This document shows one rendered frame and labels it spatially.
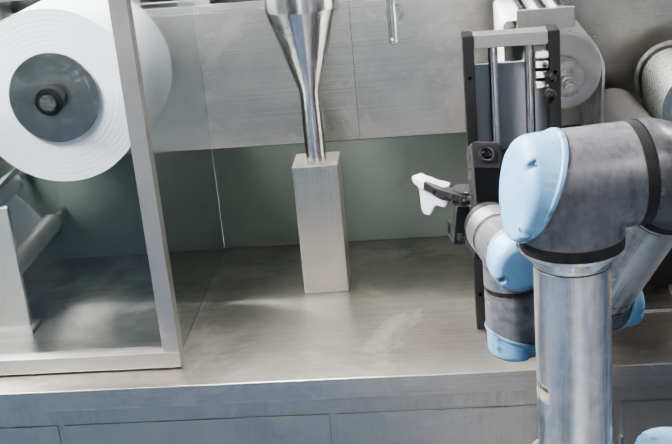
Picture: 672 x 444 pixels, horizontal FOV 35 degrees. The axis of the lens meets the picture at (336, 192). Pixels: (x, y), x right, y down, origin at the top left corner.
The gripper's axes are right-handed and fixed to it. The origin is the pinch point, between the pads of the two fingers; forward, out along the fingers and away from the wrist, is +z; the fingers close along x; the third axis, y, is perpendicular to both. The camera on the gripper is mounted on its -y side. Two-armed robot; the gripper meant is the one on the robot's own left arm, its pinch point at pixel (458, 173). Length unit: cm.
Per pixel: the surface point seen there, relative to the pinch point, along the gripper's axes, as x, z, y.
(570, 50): 24.2, 19.7, -17.0
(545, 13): 17.9, 17.2, -23.8
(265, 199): -26, 64, 26
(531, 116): 14.4, 8.6, -7.5
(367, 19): -6, 59, -15
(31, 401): -71, 10, 46
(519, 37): 10.8, 8.5, -21.0
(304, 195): -20.7, 35.4, 15.7
